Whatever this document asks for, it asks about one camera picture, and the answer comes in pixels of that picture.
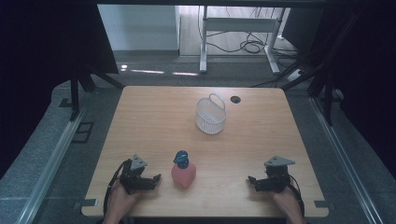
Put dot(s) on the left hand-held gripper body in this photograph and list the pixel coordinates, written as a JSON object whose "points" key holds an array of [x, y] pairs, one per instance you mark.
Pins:
{"points": [[133, 182]]}

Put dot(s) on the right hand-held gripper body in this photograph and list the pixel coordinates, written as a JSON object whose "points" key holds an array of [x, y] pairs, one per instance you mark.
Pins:
{"points": [[275, 179]]}

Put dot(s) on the pink bottle with blue cap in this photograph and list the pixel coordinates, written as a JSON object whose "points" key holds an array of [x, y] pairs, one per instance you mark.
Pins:
{"points": [[183, 174]]}

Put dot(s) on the white plastic basket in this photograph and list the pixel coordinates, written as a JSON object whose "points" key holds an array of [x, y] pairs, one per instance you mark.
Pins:
{"points": [[210, 116]]}

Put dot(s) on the person's left hand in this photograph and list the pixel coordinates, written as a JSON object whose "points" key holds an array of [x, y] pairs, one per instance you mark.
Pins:
{"points": [[120, 202]]}

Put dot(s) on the person's right hand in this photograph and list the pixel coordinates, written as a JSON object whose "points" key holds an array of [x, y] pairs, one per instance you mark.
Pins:
{"points": [[288, 203]]}

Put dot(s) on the black metal stand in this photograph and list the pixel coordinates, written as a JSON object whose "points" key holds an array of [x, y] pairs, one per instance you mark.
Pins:
{"points": [[327, 90], [74, 93]]}

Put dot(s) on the white power strip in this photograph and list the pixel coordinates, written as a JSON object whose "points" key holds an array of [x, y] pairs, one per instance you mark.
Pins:
{"points": [[294, 75]]}

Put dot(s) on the black curtain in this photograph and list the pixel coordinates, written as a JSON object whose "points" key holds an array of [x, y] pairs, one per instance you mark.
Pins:
{"points": [[361, 62], [46, 62]]}

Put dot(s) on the aluminium rail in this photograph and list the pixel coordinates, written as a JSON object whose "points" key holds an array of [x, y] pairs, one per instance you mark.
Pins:
{"points": [[342, 158], [49, 168]]}

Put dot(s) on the white desk frame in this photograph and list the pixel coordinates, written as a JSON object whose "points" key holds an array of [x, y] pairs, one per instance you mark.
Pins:
{"points": [[239, 34]]}

